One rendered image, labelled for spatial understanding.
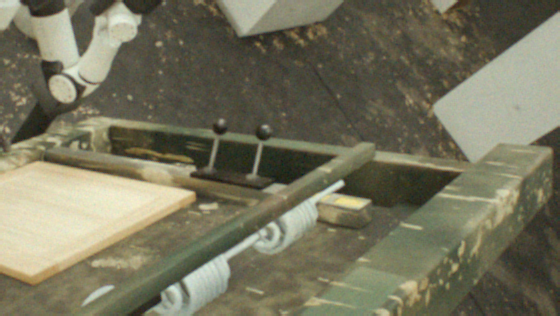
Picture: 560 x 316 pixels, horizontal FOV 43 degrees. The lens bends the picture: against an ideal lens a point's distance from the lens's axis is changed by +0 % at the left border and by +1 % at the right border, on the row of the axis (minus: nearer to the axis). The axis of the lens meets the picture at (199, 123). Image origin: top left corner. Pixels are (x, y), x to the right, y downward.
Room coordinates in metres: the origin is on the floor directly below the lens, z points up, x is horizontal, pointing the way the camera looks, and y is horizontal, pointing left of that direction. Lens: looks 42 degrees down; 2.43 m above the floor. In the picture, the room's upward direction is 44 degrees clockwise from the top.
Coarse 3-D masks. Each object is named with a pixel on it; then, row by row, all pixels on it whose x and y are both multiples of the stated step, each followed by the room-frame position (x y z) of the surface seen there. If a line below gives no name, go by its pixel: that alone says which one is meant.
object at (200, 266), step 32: (352, 160) 0.74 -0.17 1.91; (288, 192) 0.61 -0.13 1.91; (320, 192) 0.75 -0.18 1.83; (224, 224) 0.51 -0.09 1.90; (256, 224) 0.54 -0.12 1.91; (288, 224) 0.65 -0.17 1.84; (192, 256) 0.44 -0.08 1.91; (224, 256) 0.54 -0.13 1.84; (128, 288) 0.36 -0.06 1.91; (160, 288) 0.39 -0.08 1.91; (192, 288) 0.46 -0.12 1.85; (224, 288) 0.51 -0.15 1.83
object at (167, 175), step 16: (48, 160) 1.18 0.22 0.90; (64, 160) 1.17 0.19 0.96; (80, 160) 1.16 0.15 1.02; (96, 160) 1.16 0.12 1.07; (112, 160) 1.16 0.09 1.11; (128, 160) 1.17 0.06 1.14; (128, 176) 1.13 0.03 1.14; (144, 176) 1.12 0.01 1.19; (160, 176) 1.11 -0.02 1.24; (176, 176) 1.11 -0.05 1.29; (208, 192) 1.08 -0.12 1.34; (224, 192) 1.08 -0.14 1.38; (240, 192) 1.07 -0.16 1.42; (256, 192) 1.07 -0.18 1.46; (272, 192) 1.06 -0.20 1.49; (320, 208) 1.04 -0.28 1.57; (336, 208) 1.03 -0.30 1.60; (352, 208) 1.03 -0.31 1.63; (368, 208) 1.06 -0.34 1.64; (352, 224) 1.02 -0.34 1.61
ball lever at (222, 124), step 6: (216, 120) 1.19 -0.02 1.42; (222, 120) 1.19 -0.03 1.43; (216, 126) 1.17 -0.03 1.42; (222, 126) 1.18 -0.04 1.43; (228, 126) 1.20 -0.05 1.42; (216, 132) 1.17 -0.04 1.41; (222, 132) 1.18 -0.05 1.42; (216, 138) 1.17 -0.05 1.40; (216, 144) 1.16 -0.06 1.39; (216, 150) 1.15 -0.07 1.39; (210, 162) 1.13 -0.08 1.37; (204, 168) 1.12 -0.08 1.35; (210, 168) 1.12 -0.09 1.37
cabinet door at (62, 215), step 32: (0, 192) 0.95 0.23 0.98; (32, 192) 0.98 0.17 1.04; (64, 192) 1.00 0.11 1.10; (96, 192) 1.01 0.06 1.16; (128, 192) 1.03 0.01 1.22; (160, 192) 1.05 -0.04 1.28; (192, 192) 1.06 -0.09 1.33; (0, 224) 0.81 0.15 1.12; (32, 224) 0.83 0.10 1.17; (64, 224) 0.85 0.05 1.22; (96, 224) 0.87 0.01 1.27; (128, 224) 0.88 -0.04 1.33; (0, 256) 0.69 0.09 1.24; (32, 256) 0.71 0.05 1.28; (64, 256) 0.73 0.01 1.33
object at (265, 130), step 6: (258, 126) 1.16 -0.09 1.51; (264, 126) 1.16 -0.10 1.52; (258, 132) 1.15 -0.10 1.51; (264, 132) 1.15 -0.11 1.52; (270, 132) 1.16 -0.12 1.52; (258, 138) 1.15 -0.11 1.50; (264, 138) 1.15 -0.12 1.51; (270, 138) 1.16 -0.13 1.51; (258, 150) 1.14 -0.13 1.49; (258, 156) 1.13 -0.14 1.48; (258, 162) 1.12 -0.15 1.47; (252, 174) 1.10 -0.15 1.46; (246, 180) 1.09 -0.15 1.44; (252, 180) 1.09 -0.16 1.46; (258, 180) 1.10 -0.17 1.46
